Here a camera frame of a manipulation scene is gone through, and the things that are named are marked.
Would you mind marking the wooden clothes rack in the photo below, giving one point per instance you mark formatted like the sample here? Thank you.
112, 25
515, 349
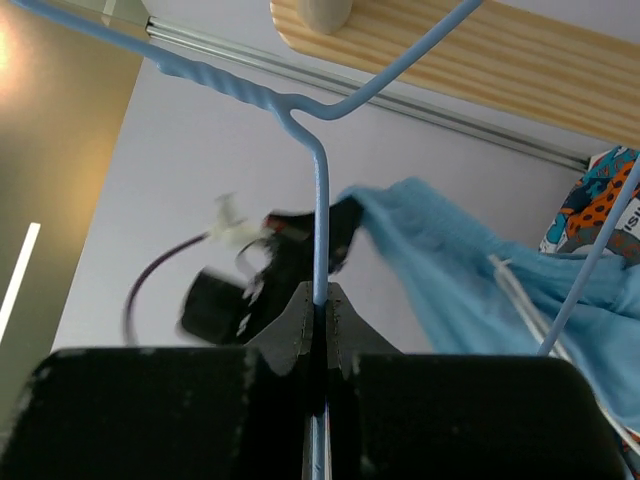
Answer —
501, 57

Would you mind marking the left aluminium corner post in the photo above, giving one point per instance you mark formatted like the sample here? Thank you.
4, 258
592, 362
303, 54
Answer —
265, 62

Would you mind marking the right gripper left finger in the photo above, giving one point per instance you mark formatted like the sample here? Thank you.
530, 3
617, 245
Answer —
170, 412

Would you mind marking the light blue shorts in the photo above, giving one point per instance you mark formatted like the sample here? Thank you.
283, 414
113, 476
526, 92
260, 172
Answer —
469, 288

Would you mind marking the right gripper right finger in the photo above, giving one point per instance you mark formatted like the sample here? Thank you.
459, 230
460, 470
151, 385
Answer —
423, 416

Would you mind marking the blue hanger of blue shorts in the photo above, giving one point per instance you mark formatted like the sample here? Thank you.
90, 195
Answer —
280, 105

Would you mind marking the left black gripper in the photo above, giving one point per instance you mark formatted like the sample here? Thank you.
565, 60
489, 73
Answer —
290, 246

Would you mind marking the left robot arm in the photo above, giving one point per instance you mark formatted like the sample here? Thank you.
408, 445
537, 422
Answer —
223, 312

